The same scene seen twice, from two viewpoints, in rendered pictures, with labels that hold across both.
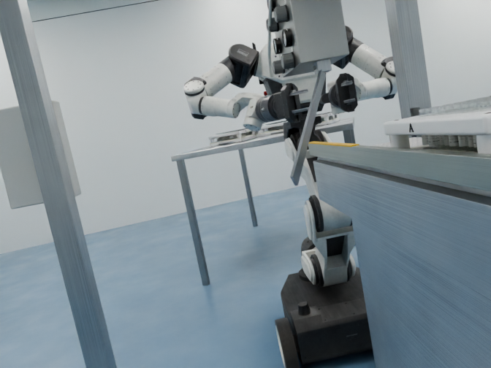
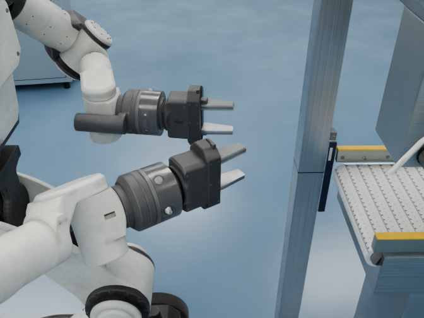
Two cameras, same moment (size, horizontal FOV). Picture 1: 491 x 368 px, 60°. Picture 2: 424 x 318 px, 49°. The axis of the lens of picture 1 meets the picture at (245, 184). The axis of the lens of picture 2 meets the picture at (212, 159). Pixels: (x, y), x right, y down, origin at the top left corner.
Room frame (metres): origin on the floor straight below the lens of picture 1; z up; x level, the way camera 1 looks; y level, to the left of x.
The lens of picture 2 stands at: (1.35, 0.40, 1.43)
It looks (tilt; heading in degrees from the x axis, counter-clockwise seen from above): 35 degrees down; 272
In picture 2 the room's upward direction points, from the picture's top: straight up
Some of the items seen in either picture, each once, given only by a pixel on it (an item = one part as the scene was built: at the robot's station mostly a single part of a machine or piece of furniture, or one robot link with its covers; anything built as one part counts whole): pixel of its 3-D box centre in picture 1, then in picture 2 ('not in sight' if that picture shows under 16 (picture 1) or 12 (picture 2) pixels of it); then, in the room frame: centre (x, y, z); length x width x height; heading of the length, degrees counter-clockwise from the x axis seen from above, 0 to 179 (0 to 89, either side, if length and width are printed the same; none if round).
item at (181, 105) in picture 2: (345, 93); (171, 113); (1.46, -0.39, 0.99); 0.12 x 0.10 x 0.13; 175
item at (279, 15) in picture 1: (280, 12); not in sight; (0.93, -0.14, 1.16); 0.03 x 0.02 x 0.04; 3
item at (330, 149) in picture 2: not in sight; (327, 178); (1.12, -0.46, 0.78); 0.02 x 0.01 x 0.20; 3
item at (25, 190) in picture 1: (35, 154); not in sight; (1.16, 0.54, 0.97); 0.17 x 0.06 x 0.26; 93
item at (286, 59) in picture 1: (287, 58); not in sight; (0.95, -0.14, 1.06); 0.03 x 0.02 x 0.04; 3
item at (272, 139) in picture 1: (278, 135); not in sight; (3.22, -0.31, 0.84); 1.50 x 1.10 x 0.04; 164
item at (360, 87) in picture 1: (345, 91); (100, 95); (1.61, -0.43, 1.00); 0.13 x 0.07 x 0.09; 107
